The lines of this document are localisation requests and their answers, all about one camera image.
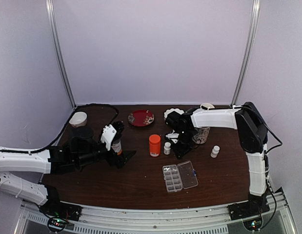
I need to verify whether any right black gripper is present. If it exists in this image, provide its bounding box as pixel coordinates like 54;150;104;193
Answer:
170;129;196;159

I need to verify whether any small white bottle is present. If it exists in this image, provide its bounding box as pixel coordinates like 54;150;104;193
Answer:
163;142;171;155
210;145;220;158

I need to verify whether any clear plastic pill organizer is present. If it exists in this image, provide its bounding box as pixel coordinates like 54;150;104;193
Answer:
162;161;199;193

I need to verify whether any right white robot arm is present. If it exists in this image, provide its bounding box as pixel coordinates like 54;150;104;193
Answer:
164;102;268;215

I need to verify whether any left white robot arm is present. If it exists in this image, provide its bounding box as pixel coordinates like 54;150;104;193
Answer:
0;125;136;216

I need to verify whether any grey lid vitamin bottle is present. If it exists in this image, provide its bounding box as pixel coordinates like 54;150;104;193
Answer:
111;138;122;155

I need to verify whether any floral mug yellow inside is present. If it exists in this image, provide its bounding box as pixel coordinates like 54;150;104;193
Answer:
192;127;210;144

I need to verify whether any orange pill bottle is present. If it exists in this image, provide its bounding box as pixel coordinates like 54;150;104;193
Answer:
149;134;161;157

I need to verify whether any white scalloped bowl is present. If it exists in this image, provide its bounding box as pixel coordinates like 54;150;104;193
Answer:
163;108;184;121

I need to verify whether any red floral plate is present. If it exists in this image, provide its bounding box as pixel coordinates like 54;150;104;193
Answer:
127;110;155;127

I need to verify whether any cream ribbed mug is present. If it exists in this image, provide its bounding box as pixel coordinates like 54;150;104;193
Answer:
200;103;215;110

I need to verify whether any white ceramic rice bowl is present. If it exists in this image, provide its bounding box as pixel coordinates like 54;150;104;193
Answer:
69;112;87;128

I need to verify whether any front aluminium rail base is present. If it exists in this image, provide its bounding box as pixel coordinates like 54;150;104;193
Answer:
12;192;298;234

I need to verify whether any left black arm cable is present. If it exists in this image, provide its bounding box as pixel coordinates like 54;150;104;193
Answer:
0;103;120;156

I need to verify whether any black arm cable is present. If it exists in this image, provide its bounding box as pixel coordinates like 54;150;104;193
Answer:
0;103;120;156
241;103;283;154

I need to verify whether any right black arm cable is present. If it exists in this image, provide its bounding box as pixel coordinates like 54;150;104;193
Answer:
241;103;283;154

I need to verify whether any right aluminium frame post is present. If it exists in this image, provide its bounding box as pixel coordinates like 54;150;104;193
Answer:
230;0;261;106

